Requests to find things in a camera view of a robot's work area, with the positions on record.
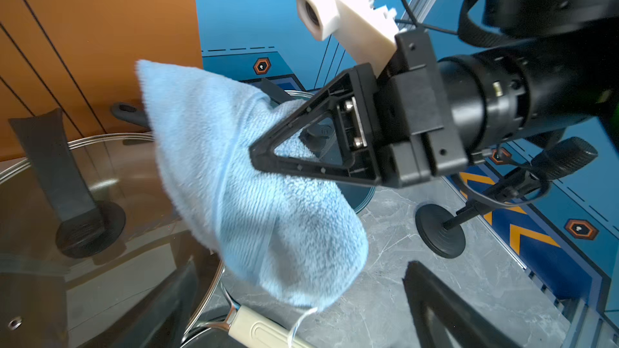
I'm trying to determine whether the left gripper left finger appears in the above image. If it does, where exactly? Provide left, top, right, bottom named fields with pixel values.
left=110, top=261, right=198, bottom=347

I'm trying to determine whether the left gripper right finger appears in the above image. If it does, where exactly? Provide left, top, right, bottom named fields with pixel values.
left=402, top=261, right=517, bottom=347

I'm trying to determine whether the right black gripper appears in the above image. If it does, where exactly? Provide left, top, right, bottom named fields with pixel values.
left=250, top=29, right=469, bottom=189

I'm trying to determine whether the large glass pot lid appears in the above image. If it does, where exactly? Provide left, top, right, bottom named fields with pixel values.
left=1, top=110, right=222, bottom=347

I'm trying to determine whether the light blue microfibre cloth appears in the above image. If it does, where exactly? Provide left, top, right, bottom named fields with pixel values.
left=135, top=60, right=368, bottom=310

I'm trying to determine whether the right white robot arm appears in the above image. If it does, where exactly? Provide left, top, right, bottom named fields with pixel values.
left=250, top=0, right=618, bottom=188

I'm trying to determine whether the brown wok cream handle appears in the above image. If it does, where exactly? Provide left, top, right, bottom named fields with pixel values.
left=181, top=283, right=318, bottom=348

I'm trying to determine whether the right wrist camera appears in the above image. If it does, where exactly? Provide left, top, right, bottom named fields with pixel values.
left=296, top=0, right=399, bottom=77

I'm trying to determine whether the black round stand with post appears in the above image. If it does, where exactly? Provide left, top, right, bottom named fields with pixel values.
left=415, top=137, right=598, bottom=259

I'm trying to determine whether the black wok black handle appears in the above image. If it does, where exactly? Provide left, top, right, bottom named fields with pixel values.
left=110, top=76, right=376, bottom=214

